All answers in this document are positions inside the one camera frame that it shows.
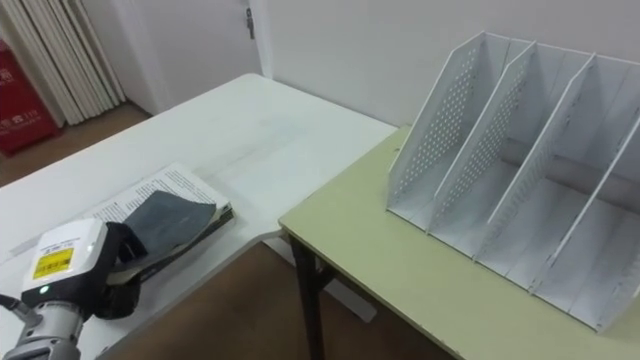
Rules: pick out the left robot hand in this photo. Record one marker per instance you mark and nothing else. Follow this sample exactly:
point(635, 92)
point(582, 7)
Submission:
point(70, 260)

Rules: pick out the dark grey book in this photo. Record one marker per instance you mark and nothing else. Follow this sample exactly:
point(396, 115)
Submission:
point(170, 225)

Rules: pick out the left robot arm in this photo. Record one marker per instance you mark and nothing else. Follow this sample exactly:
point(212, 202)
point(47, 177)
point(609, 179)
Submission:
point(45, 332)

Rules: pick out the white printed booklet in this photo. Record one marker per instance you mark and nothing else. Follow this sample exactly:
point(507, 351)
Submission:
point(150, 192)

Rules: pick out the red cabinet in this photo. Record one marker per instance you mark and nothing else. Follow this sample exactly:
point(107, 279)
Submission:
point(22, 107)

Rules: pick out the white folding panels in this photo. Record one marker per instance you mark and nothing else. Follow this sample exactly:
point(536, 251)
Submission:
point(65, 55)

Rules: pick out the white desk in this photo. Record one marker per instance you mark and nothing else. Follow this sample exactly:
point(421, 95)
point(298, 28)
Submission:
point(240, 140)

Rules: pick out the white door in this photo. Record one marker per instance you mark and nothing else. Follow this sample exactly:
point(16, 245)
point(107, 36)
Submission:
point(195, 45)

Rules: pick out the green desk with black legs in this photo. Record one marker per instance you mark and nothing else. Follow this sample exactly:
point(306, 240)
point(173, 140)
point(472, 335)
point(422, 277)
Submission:
point(425, 295)

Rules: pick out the white perforated file rack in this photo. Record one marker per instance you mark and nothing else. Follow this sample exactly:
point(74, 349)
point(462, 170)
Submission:
point(525, 175)

